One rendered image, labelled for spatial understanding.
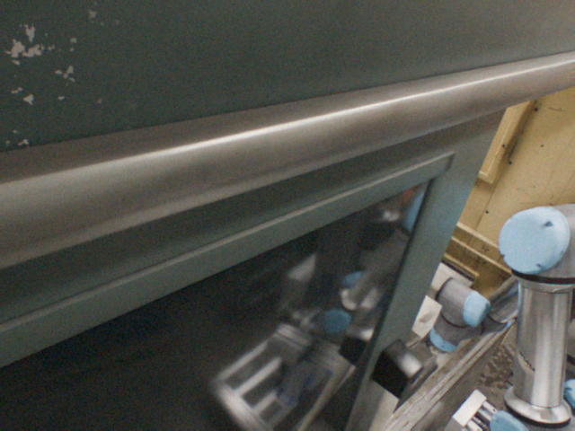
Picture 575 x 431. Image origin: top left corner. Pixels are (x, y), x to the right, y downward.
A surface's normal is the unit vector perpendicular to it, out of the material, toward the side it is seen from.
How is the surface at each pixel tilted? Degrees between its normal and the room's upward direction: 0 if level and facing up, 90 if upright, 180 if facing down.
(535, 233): 83
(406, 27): 90
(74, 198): 90
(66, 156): 0
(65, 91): 90
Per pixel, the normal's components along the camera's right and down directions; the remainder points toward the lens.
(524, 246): -0.94, -0.02
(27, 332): 0.64, 0.49
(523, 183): -0.77, 0.31
